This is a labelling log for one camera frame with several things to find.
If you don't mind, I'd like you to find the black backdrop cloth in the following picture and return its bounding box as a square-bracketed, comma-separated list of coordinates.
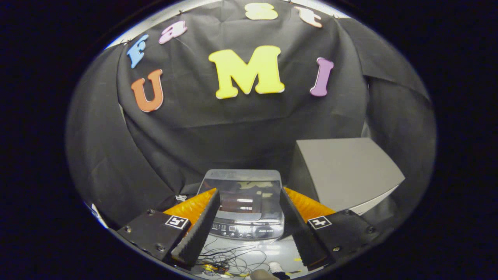
[65, 0, 436, 234]

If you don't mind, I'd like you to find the grey cabinet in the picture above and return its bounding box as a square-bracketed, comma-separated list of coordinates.
[288, 137, 405, 216]

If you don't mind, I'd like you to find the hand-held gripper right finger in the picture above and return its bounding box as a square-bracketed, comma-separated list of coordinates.
[279, 187, 380, 271]

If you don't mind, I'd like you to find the tangle of thin black cables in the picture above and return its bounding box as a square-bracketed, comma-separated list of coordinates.
[195, 237, 273, 277]

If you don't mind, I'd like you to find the grey washing machine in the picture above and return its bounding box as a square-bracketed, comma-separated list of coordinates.
[196, 169, 285, 241]

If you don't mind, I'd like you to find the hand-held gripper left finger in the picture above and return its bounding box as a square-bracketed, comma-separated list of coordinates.
[117, 188, 221, 269]

